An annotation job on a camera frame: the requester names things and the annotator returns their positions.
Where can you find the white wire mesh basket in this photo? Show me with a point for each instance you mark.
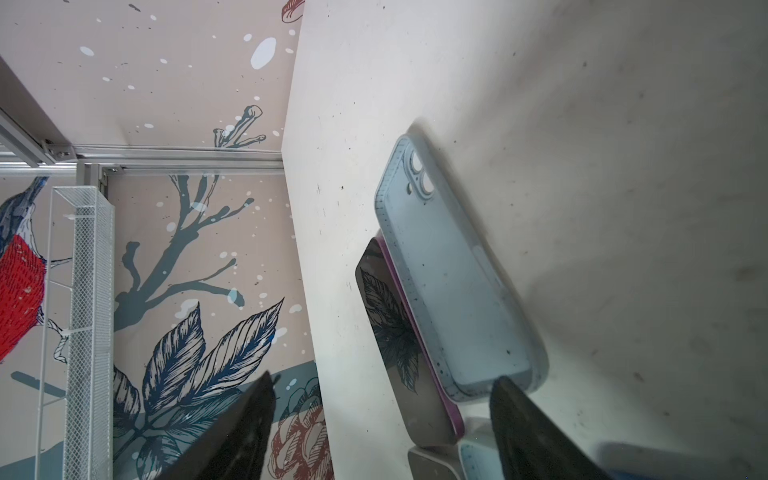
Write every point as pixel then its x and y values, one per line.
pixel 79 424

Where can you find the pale green phone case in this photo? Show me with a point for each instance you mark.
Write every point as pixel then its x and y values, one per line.
pixel 479 455

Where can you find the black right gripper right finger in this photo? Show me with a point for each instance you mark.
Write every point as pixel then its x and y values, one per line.
pixel 530 445

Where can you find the phone with black screen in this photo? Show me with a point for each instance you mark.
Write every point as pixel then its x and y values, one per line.
pixel 430 465

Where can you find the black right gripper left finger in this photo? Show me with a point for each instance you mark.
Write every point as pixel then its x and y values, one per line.
pixel 235 446

